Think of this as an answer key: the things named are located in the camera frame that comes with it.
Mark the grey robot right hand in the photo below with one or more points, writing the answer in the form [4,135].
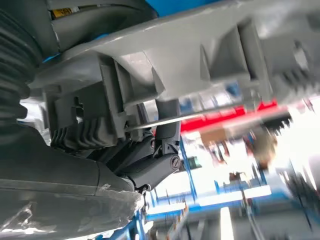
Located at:
[50,192]

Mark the red barrier belt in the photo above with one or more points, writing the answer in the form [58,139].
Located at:
[212,119]

